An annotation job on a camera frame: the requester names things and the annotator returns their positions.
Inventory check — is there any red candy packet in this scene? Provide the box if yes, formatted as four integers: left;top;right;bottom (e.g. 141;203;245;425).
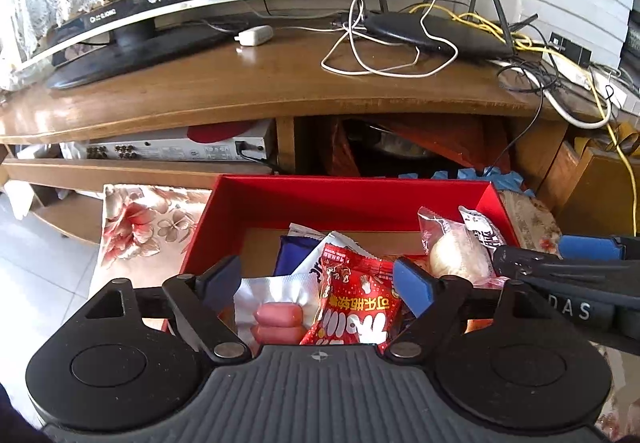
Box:
299;245;403;354

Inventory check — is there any black cable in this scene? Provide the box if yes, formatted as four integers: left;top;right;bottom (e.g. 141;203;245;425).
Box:
497;63;566;164

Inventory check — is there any white charger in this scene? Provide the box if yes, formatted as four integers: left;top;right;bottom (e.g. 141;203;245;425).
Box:
235;25;275;47

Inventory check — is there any pink sausage packet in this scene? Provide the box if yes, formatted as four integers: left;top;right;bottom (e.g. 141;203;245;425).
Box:
232;273;313;346

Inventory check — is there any yellow cable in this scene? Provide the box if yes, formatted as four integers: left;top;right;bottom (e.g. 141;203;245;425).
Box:
410;0;640;224

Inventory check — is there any white power strip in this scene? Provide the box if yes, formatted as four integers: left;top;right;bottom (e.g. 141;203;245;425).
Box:
590;72;631;112
550;57;592;90

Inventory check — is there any white wafer packet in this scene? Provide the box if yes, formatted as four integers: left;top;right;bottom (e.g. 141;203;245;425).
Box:
300;230;363;294

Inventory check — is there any round cake clear wrapper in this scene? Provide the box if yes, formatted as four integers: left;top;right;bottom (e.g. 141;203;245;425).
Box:
417;205;508;289

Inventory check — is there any orange plastic bag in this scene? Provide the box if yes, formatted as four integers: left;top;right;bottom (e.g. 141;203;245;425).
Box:
320;115;511;178

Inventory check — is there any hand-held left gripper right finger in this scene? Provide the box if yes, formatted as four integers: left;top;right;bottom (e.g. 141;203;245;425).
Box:
389;257;561;358

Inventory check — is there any black power adapter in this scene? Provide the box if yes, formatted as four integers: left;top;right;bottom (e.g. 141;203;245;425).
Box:
550;34;592;66

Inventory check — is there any red cardboard box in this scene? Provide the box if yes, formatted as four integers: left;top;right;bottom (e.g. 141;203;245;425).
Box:
160;174;521;354

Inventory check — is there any blue snack packet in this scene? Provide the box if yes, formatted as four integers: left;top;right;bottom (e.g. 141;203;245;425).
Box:
274;235;326;276

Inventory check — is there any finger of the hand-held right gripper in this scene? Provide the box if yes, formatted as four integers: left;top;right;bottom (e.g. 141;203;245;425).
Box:
492;246;640;296
557;235;640;261

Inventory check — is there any red round pad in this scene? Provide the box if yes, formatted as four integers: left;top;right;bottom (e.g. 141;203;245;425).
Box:
187;122;251;144

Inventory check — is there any dark storage rack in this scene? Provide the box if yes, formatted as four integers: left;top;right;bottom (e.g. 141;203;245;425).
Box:
619;0;640;84

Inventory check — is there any wooden television cabinet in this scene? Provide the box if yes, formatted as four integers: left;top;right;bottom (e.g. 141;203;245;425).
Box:
0;15;616;244

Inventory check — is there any silver media player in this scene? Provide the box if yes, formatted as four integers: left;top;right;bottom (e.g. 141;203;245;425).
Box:
60;119;277;161

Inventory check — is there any brown cardboard box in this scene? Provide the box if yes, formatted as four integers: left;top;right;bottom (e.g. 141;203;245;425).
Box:
542;123;640;236

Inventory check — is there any floral tablecloth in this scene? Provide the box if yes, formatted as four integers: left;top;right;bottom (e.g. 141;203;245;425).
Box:
95;183;640;443

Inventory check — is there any thick white cable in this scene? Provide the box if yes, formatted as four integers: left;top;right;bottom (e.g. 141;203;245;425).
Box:
495;58;613;130

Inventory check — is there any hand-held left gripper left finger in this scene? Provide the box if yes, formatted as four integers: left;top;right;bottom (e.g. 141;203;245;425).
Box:
75;255;251;365

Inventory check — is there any blue foam mat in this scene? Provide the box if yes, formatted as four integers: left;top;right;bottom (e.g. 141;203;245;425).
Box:
397;165;536;196

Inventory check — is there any thin white cable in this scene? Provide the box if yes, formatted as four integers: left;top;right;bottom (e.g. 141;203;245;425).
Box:
320;0;458;78

